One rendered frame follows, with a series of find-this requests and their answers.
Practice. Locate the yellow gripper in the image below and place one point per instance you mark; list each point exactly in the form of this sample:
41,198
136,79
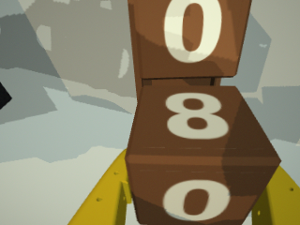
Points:
106,204

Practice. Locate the brown number cube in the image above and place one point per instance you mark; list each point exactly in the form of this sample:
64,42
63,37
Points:
196,155
190,39

